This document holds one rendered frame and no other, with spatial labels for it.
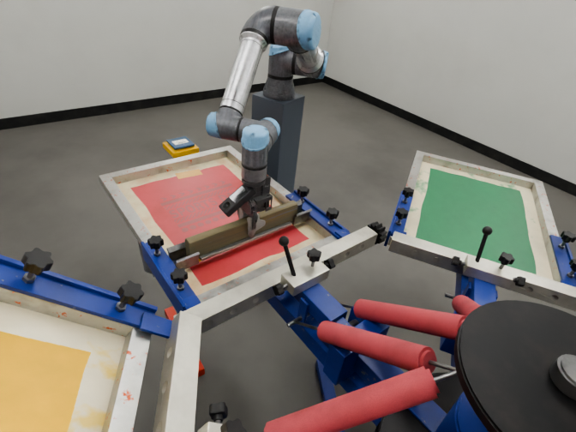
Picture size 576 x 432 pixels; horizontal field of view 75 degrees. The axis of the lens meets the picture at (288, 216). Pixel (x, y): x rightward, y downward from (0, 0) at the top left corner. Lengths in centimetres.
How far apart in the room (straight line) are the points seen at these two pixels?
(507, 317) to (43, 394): 75
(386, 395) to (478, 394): 14
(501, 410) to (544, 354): 14
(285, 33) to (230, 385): 159
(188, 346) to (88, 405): 18
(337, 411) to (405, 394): 11
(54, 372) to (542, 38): 452
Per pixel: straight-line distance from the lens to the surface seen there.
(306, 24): 132
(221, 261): 121
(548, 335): 75
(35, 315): 81
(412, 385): 67
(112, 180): 158
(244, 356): 213
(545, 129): 467
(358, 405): 68
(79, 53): 469
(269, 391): 203
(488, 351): 67
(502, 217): 177
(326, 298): 101
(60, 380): 76
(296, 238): 131
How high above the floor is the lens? 179
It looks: 36 degrees down
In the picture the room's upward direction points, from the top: 6 degrees clockwise
